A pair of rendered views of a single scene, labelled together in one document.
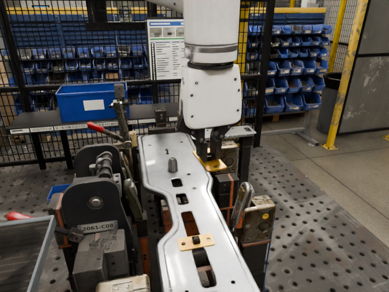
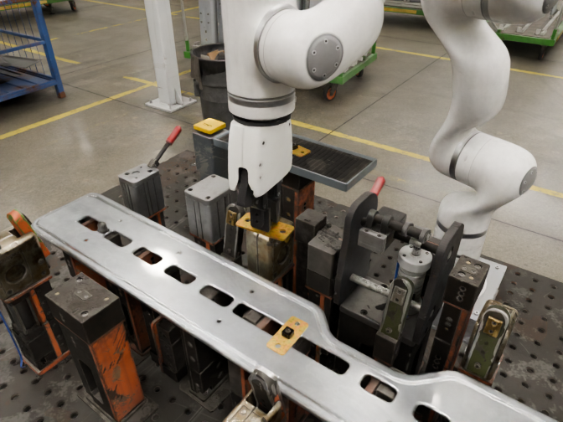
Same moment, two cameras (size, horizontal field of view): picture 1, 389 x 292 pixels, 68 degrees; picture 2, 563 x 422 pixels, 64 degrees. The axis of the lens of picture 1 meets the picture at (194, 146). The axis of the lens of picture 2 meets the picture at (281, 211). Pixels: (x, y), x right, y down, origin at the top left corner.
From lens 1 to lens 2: 0.99 m
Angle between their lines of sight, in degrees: 109
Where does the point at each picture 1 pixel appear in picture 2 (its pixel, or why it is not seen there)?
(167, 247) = (309, 312)
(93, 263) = (304, 216)
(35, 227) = (343, 178)
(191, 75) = not seen: hidden behind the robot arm
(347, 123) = not seen: outside the picture
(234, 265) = (228, 337)
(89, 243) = (338, 232)
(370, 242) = not seen: outside the picture
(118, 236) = (327, 248)
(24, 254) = (321, 170)
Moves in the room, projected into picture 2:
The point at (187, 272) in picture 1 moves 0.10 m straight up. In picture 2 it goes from (266, 305) to (264, 265)
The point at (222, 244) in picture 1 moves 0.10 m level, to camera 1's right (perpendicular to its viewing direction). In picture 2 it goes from (258, 352) to (209, 385)
